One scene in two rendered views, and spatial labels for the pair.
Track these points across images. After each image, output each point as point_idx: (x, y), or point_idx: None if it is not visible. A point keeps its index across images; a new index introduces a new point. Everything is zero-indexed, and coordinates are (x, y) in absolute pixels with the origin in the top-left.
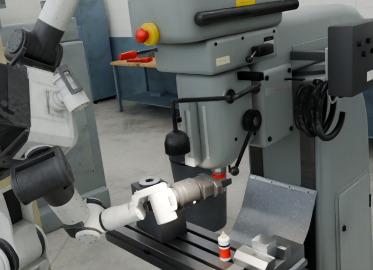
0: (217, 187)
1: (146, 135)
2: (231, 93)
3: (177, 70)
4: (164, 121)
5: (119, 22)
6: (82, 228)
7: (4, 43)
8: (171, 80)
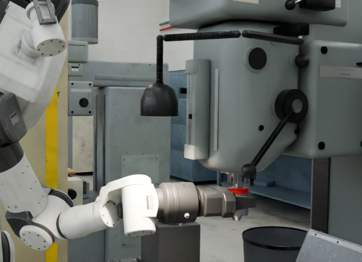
0: (225, 201)
1: (239, 224)
2: (259, 54)
3: (188, 16)
4: (264, 214)
5: None
6: (27, 220)
7: (86, 77)
8: (282, 170)
